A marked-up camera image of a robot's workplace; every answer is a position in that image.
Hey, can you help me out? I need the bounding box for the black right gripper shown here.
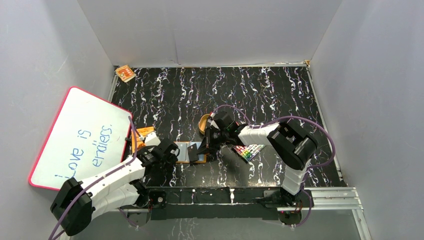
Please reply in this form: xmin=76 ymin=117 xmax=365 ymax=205
xmin=196 ymin=126 xmax=229 ymax=155

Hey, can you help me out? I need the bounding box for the orange leather card holder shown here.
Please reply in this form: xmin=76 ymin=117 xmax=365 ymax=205
xmin=175 ymin=141 xmax=208 ymax=165

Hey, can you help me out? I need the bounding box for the yellow oval tray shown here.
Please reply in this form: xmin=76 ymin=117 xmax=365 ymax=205
xmin=198 ymin=113 xmax=211 ymax=135

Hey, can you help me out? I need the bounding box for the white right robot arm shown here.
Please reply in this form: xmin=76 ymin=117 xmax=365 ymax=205
xmin=197 ymin=111 xmax=318 ymax=207

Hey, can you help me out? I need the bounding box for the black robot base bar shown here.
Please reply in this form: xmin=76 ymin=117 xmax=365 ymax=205
xmin=117 ymin=186 xmax=314 ymax=229

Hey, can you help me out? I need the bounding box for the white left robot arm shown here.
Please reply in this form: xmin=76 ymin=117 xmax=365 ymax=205
xmin=49 ymin=132 xmax=180 ymax=240

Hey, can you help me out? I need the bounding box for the small orange card box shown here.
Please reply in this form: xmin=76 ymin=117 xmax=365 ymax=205
xmin=115 ymin=65 xmax=136 ymax=83

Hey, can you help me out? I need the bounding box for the orange Huckleberry Finn book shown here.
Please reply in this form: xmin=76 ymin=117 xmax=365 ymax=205
xmin=130 ymin=126 xmax=155 ymax=154

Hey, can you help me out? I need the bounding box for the pack of coloured markers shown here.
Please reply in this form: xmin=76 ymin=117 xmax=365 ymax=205
xmin=232 ymin=144 xmax=265 ymax=163

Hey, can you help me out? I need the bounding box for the pink framed whiteboard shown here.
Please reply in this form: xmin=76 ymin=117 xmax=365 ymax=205
xmin=28 ymin=86 xmax=132 ymax=190

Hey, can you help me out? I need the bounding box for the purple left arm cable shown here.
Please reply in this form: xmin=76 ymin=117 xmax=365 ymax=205
xmin=47 ymin=115 xmax=147 ymax=240

